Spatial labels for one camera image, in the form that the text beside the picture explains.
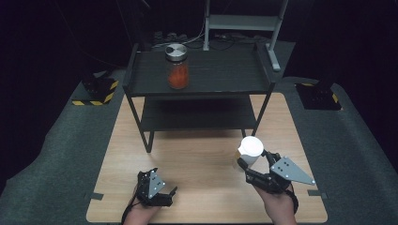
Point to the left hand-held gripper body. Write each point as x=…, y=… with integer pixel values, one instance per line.
x=153, y=187

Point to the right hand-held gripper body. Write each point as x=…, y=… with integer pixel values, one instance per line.
x=287, y=172

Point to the black two-tier shelf rack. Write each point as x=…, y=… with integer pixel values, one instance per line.
x=219, y=73

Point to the glass spice jar metal lid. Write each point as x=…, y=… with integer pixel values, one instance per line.
x=177, y=70

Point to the person's left hand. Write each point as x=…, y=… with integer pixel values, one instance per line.
x=140, y=215

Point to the person's right hand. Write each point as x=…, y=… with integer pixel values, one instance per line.
x=278, y=207

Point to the grey tape piece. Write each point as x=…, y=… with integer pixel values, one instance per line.
x=317, y=194

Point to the black base with striped edge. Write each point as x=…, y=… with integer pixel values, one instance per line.
x=319, y=97
x=98, y=90

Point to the grey felt mat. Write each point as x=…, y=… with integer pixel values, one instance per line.
x=47, y=162

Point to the grey metal stand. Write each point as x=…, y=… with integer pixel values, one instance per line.
x=244, y=22

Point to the black power strip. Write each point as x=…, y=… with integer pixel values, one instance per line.
x=162, y=36

